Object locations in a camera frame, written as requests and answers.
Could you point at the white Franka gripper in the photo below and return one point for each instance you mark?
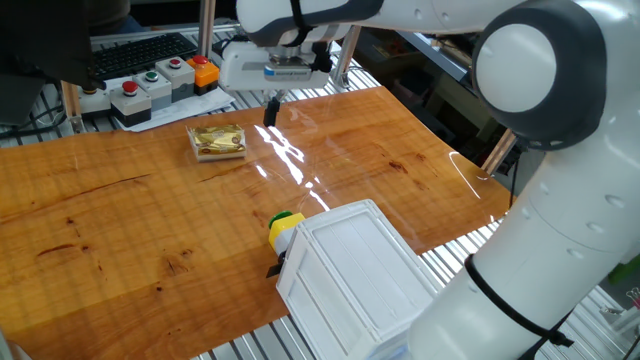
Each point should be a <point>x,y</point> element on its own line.
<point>245,72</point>

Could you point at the wooden frame strip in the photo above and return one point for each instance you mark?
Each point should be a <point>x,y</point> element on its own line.
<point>71,105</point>

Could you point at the gold foil snack packet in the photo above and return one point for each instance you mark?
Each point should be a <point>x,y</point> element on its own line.
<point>217,141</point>

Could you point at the white box brown button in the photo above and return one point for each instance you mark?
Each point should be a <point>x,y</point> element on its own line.
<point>95,102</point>

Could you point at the aluminium frame post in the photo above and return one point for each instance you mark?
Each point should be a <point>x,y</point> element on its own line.
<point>345,57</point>
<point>497,152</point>
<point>206,27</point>

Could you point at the grey box small red button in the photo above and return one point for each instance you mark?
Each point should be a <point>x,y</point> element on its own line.
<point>177,77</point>

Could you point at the yellow box with green button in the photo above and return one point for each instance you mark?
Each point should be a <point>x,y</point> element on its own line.
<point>285,226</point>

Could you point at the grey black box red button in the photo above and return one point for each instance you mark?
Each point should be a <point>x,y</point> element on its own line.
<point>131,106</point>

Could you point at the white paper sheet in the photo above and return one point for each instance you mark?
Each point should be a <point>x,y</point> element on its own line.
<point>200,107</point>

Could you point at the grey box green button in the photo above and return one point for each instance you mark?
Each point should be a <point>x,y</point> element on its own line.
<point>156,90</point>

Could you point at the green plastic object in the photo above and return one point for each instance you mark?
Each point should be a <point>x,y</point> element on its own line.
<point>625,270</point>

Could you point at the orange box red button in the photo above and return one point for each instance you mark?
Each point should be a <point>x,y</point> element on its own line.
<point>205,75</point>

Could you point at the white plastic crate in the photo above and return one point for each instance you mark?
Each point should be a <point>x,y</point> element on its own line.
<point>350,280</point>

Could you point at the wood pattern table mat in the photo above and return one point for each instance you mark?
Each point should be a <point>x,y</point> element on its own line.
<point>125,225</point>

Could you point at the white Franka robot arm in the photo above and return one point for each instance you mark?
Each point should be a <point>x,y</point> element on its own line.
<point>550,280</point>

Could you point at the black monitor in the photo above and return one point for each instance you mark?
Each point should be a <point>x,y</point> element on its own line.
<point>40,40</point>

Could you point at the black computer keyboard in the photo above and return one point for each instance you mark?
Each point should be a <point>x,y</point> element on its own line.
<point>142,54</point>

